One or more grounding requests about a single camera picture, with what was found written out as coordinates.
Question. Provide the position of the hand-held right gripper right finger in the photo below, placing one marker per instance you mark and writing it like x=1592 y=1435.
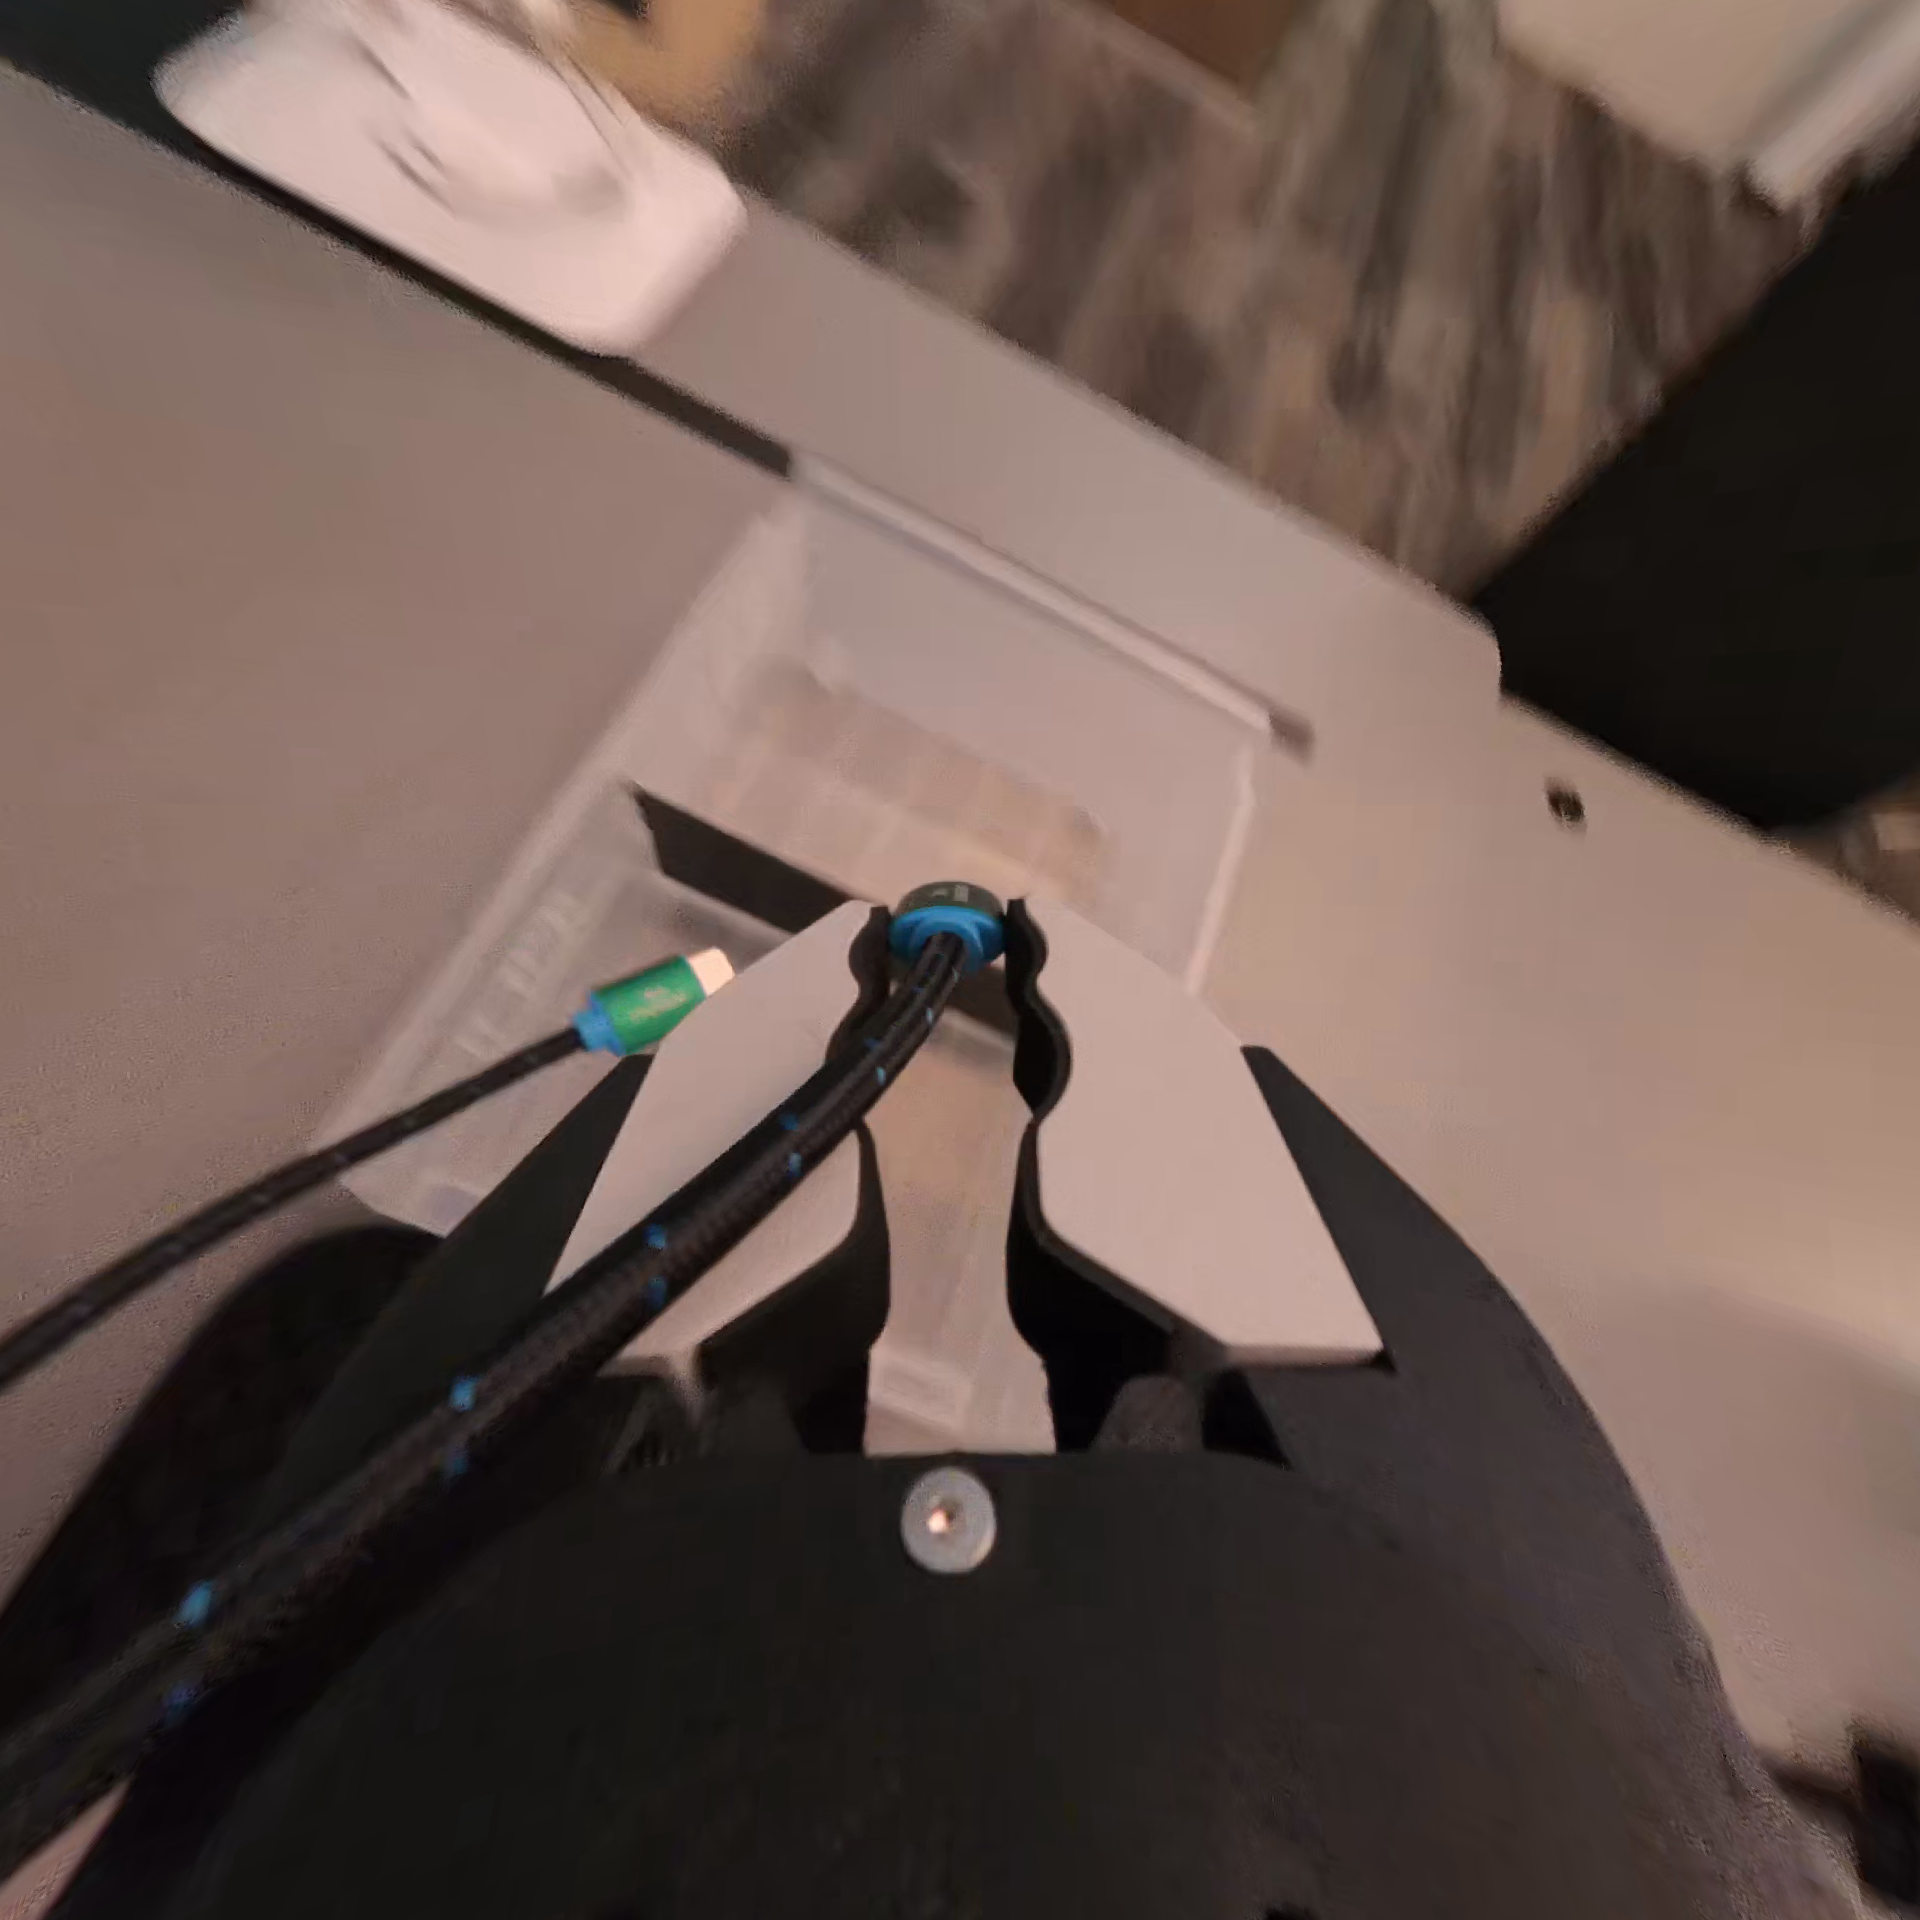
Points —
x=1199 y=1188

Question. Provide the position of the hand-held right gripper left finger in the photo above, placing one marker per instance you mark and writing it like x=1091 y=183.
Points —
x=719 y=1080

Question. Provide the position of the clear plastic bin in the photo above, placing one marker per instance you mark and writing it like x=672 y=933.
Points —
x=962 y=749

